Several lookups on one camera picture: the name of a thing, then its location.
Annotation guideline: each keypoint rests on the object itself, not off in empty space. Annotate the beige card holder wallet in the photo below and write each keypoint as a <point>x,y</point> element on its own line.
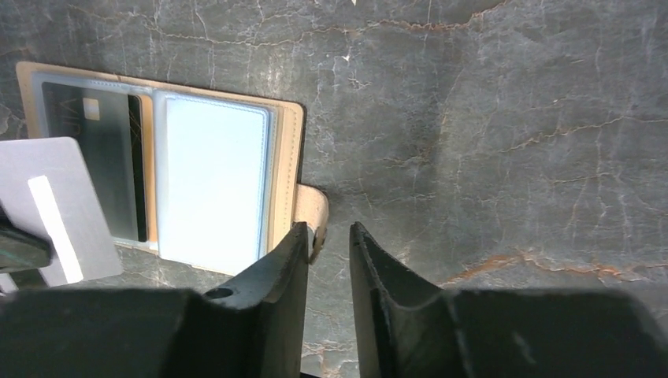
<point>221,170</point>

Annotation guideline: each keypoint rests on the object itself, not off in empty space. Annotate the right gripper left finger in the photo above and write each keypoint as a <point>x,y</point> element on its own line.
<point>249,326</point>

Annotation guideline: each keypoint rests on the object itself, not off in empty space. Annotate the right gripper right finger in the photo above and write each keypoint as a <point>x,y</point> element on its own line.
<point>408,327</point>

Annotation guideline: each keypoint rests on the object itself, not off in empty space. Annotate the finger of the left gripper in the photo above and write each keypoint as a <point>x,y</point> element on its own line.
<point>21,250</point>

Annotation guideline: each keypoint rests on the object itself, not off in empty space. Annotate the grey credit card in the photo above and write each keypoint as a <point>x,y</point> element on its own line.
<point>46,190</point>

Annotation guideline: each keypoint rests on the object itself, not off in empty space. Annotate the black credit card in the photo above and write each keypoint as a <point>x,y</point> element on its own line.
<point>107,127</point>

